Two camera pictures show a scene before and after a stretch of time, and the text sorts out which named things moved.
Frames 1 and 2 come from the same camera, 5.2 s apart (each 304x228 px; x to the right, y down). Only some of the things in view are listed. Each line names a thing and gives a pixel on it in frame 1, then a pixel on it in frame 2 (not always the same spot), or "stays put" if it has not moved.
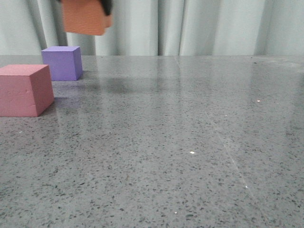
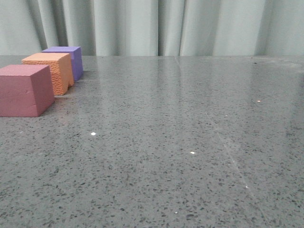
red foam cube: (26, 90) stays put
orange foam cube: (85, 16) to (61, 67)
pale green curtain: (161, 28) stays put
